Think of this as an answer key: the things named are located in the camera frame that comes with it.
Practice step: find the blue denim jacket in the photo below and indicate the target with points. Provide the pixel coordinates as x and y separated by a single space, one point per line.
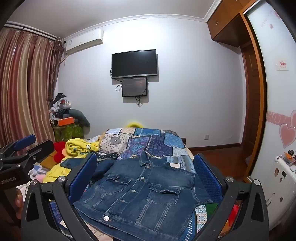
141 192

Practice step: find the pile of mixed clothes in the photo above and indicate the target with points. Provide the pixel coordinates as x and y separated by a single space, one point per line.
59 106

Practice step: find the yellow printed blanket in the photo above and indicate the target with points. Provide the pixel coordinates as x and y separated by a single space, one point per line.
78 146

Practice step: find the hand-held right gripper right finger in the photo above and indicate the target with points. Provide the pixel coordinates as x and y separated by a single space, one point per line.
207 176

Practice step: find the white air conditioner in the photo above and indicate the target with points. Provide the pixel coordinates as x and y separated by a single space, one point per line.
84 42

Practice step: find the wooden overhead cabinet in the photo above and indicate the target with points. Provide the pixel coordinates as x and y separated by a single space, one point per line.
229 23

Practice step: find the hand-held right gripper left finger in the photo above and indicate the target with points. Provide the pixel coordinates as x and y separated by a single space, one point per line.
83 177

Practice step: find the navy dotted cloth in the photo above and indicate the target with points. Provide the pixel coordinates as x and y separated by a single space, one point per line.
108 157

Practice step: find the person's left hand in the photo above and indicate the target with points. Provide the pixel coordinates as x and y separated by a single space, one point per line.
18 201

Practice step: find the brown cardboard box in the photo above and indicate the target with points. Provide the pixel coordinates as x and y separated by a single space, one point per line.
49 161

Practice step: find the black wall television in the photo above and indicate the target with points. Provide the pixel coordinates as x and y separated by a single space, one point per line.
134 63

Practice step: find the striped brown curtain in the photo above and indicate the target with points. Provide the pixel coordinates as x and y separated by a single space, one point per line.
25 88

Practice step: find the small orange black device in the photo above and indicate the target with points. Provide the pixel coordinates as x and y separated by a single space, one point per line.
290 157

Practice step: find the orange box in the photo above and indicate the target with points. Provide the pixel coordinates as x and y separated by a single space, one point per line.
66 121

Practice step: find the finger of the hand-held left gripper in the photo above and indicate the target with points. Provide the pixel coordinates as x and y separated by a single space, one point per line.
25 141
40 150

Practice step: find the small black wall monitor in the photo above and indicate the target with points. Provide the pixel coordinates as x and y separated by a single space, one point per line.
134 87

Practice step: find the yellow plush toy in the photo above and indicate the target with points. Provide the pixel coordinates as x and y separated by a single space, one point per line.
134 125

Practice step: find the green patterned cloth cover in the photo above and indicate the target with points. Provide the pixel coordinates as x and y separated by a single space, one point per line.
68 132

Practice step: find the red fluffy cloth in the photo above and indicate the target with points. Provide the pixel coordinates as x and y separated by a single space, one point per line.
59 151

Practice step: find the white heart print sliding door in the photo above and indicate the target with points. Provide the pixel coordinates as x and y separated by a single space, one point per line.
275 92

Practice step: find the wooden door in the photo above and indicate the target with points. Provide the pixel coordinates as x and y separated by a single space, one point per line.
252 111

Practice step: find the grey green stuffed cushion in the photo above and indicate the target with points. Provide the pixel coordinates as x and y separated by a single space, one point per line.
79 117

